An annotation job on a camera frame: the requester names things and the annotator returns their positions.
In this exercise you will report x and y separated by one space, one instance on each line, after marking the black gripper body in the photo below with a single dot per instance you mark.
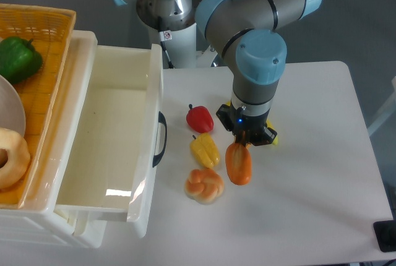
237 120

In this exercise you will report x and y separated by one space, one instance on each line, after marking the long orange bread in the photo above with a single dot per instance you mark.
238 161

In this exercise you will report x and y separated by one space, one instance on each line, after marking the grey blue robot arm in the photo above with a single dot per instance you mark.
244 35

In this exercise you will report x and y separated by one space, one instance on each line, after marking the knotted bread roll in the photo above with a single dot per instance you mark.
204 185

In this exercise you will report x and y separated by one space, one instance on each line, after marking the upper white drawer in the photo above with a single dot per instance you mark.
109 174

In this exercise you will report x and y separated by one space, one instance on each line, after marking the white drawer cabinet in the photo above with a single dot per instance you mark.
39 220

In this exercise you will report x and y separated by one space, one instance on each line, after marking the yellow corn cob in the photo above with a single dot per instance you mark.
273 131

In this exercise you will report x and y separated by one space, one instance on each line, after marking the yellow bell pepper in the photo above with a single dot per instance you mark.
205 150

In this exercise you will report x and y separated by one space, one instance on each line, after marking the red bell pepper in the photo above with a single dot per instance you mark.
199 119

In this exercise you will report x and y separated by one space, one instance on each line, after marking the black device at table edge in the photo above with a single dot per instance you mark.
385 235

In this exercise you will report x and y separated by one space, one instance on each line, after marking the orange plastic basket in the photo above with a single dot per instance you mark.
50 30

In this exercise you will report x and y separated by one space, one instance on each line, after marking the white plate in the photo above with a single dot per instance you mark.
12 111

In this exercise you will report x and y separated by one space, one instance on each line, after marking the green bell pepper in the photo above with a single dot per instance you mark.
19 59

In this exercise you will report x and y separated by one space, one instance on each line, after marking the black drawer handle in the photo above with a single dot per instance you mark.
162 137

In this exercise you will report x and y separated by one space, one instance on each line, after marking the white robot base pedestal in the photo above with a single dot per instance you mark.
173 24

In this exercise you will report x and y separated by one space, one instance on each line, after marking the ring doughnut bread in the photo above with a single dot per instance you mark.
18 157

